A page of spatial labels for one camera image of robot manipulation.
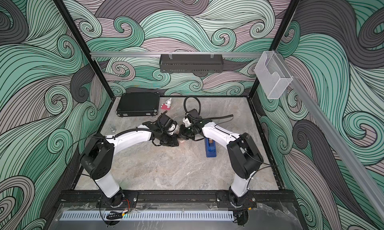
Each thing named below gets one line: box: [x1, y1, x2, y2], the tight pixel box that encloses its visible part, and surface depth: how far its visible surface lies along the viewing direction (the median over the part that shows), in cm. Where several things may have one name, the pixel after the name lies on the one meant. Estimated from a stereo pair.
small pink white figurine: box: [160, 97, 172, 111], surface depth 113 cm
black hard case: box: [116, 92, 160, 118], surface depth 114 cm
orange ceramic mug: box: [177, 137, 186, 147], surface depth 85 cm
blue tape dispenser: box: [205, 137, 217, 158], surface depth 89 cm
